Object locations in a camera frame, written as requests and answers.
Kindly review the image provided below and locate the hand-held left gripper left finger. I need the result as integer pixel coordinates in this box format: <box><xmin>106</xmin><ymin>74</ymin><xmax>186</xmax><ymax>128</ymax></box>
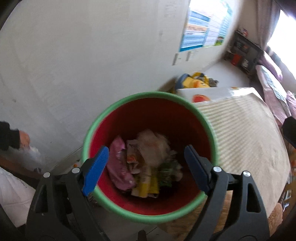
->
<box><xmin>26</xmin><ymin>146</ymin><xmax>110</xmax><ymax>241</ymax></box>

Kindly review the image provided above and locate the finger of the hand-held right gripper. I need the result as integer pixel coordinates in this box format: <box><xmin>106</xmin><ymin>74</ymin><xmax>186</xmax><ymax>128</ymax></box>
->
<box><xmin>283</xmin><ymin>116</ymin><xmax>296</xmax><ymax>149</ymax></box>

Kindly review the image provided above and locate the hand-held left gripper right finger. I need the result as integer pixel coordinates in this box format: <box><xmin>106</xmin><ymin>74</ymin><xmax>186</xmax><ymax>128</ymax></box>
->
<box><xmin>184</xmin><ymin>145</ymin><xmax>271</xmax><ymax>241</ymax></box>

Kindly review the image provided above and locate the pink snack wrapper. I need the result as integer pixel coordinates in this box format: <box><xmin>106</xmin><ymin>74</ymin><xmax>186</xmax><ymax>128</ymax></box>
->
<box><xmin>107</xmin><ymin>136</ymin><xmax>137</xmax><ymax>192</ymax></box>

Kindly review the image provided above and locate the silver brown wrapper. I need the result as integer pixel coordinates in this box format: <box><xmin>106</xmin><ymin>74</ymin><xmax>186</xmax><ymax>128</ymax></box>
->
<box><xmin>136</xmin><ymin>129</ymin><xmax>176</xmax><ymax>168</ymax></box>

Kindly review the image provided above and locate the yellow cardboard box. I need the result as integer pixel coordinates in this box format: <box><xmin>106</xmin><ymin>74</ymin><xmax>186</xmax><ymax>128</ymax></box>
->
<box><xmin>131</xmin><ymin>166</ymin><xmax>160</xmax><ymax>199</ymax></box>

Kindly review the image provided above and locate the green-rimmed red bin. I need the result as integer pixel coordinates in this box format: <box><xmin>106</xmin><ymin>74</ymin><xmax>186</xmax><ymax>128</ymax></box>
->
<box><xmin>82</xmin><ymin>91</ymin><xmax>219</xmax><ymax>224</ymax></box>

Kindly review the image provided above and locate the another person's forearm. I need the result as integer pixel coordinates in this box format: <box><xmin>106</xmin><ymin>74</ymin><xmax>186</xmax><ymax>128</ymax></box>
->
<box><xmin>0</xmin><ymin>121</ymin><xmax>20</xmax><ymax>151</ymax></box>

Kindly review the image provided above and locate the striped beige mat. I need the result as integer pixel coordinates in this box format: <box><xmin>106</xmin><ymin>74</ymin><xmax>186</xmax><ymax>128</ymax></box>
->
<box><xmin>193</xmin><ymin>94</ymin><xmax>291</xmax><ymax>219</ymax></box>

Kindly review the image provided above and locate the tan plush toy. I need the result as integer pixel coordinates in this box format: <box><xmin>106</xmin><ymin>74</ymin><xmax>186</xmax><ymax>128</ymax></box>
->
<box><xmin>159</xmin><ymin>192</ymin><xmax>284</xmax><ymax>241</ymax></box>

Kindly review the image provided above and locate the purple pillow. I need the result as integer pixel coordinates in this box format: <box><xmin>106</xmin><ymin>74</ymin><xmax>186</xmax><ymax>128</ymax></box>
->
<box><xmin>260</xmin><ymin>52</ymin><xmax>284</xmax><ymax>82</ymax></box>

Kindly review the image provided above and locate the clear plastic bag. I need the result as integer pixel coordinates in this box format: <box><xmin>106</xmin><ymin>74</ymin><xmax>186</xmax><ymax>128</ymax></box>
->
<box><xmin>4</xmin><ymin>146</ymin><xmax>45</xmax><ymax>172</ymax></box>

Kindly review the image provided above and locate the yellow toy car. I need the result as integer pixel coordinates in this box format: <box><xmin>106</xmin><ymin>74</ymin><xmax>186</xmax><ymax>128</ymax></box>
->
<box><xmin>174</xmin><ymin>72</ymin><xmax>219</xmax><ymax>89</ymax></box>

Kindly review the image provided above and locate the white cloth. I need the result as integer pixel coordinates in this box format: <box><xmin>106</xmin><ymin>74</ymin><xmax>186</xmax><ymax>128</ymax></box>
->
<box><xmin>0</xmin><ymin>166</ymin><xmax>36</xmax><ymax>228</ymax></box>

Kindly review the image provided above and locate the bright window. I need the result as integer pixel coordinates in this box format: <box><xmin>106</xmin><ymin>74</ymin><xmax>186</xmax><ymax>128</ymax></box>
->
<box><xmin>267</xmin><ymin>9</ymin><xmax>296</xmax><ymax>82</ymax></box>

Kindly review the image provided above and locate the red bucket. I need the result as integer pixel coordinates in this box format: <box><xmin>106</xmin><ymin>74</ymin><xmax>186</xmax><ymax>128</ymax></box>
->
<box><xmin>231</xmin><ymin>53</ymin><xmax>242</xmax><ymax>66</ymax></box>

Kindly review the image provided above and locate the black metal shelf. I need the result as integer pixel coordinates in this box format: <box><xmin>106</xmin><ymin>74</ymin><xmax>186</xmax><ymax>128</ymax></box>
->
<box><xmin>223</xmin><ymin>30</ymin><xmax>264</xmax><ymax>75</ymax></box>

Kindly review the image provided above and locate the pink patterned curtain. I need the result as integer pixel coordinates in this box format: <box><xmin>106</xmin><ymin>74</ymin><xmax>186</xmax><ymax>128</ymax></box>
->
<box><xmin>255</xmin><ymin>0</ymin><xmax>281</xmax><ymax>47</ymax></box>

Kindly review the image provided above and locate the green chart wall poster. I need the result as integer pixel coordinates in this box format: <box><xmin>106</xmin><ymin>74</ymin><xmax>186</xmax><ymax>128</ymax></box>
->
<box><xmin>214</xmin><ymin>0</ymin><xmax>234</xmax><ymax>46</ymax></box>

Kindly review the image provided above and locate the white chart wall poster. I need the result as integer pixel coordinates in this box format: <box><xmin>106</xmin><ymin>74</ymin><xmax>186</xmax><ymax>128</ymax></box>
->
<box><xmin>203</xmin><ymin>2</ymin><xmax>228</xmax><ymax>48</ymax></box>

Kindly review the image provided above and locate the blue alphabet wall poster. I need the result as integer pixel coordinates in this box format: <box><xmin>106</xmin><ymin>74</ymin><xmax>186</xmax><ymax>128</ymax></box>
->
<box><xmin>179</xmin><ymin>9</ymin><xmax>212</xmax><ymax>53</ymax></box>

